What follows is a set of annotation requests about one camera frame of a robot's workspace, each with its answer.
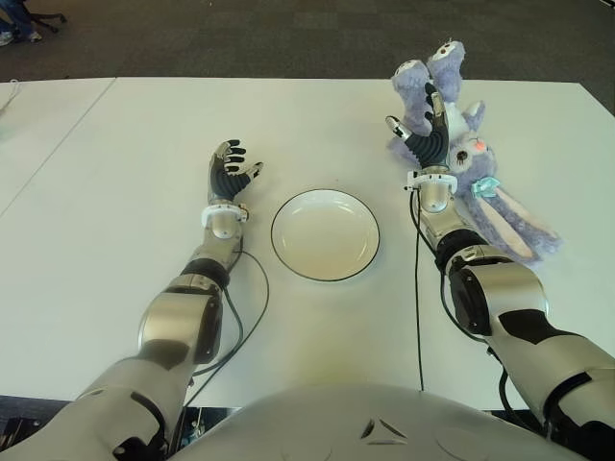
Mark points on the silver robot torso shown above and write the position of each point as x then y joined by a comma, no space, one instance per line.
375,422

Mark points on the purple plush bunny doll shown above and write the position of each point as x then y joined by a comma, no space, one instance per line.
499,221

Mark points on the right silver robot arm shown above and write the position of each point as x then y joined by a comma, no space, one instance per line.
504,298

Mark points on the white plate black rim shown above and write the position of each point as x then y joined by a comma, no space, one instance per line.
327,235

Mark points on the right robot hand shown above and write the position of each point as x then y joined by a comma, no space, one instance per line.
430,146

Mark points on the seated person blue jeans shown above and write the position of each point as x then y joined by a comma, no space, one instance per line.
19,14

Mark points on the black office chair base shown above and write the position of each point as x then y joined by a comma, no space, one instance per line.
48,19

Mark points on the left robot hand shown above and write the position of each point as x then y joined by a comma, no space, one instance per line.
226,180

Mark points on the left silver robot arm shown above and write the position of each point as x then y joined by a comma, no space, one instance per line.
182,317

